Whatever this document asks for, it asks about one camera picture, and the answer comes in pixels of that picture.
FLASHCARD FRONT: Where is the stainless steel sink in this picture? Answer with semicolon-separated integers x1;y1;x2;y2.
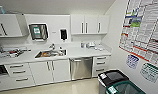
34;49;68;60

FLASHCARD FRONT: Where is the bin with black lid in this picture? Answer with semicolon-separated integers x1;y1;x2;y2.
97;69;130;94

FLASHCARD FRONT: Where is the chrome sink faucet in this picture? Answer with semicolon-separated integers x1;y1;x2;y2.
48;42;57;51

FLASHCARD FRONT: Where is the black wall soap dispenser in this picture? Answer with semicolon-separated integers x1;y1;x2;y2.
59;28;69;42

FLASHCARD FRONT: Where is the blue spray bottle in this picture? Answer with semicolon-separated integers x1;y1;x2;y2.
0;4;6;15

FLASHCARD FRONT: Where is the white three-door wall cabinet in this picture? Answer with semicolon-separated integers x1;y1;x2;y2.
70;13;111;36

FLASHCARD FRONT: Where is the small green wall notice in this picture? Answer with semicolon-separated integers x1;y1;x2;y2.
139;61;158;84

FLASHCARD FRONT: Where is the stack of white dishes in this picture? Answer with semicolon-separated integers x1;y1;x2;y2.
85;41;96;50

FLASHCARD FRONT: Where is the blue and white bottle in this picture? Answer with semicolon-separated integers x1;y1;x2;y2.
80;41;86;50

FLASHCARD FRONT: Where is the wide white drawer unit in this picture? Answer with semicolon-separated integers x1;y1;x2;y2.
0;62;36;93

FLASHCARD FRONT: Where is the small blue wall notice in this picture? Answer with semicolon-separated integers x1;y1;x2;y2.
125;53;140;70

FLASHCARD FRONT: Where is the black built-in microwave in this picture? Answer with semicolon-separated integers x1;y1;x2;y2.
0;64;9;77

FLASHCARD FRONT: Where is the white under-sink cabinet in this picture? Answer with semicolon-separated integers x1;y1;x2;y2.
29;59;72;86

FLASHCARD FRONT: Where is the stainless steel dishwasher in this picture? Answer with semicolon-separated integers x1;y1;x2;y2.
68;56;94;81

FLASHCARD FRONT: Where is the narrow white drawer unit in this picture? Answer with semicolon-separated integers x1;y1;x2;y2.
92;54;112;79

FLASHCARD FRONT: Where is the steel paper towel dispenser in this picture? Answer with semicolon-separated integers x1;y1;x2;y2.
28;23;50;42

